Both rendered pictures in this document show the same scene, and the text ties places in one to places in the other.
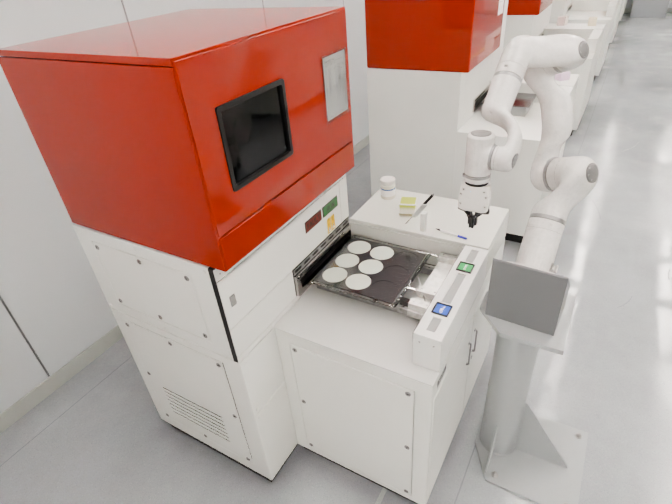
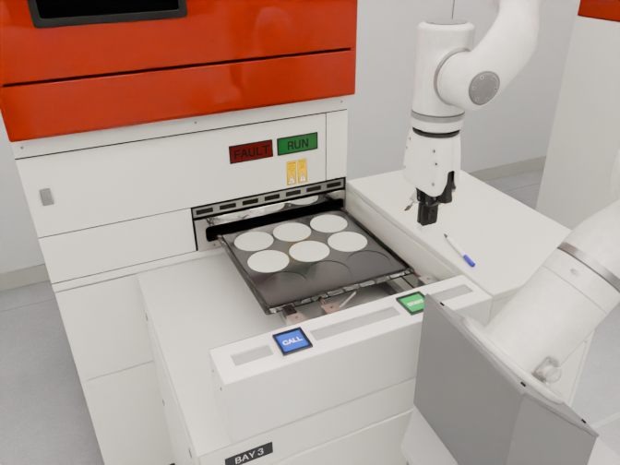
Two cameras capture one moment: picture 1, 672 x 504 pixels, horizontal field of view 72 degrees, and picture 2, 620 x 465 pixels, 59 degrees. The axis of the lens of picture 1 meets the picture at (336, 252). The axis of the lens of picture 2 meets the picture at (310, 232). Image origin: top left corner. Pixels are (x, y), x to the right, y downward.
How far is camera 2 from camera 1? 102 cm
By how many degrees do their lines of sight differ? 28
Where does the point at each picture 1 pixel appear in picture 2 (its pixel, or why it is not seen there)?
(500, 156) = (451, 69)
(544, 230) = (556, 280)
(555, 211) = (600, 248)
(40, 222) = not seen: hidden behind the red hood
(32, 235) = not seen: hidden behind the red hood
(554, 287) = (500, 401)
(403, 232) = (395, 222)
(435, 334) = (232, 369)
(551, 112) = not seen: outside the picture
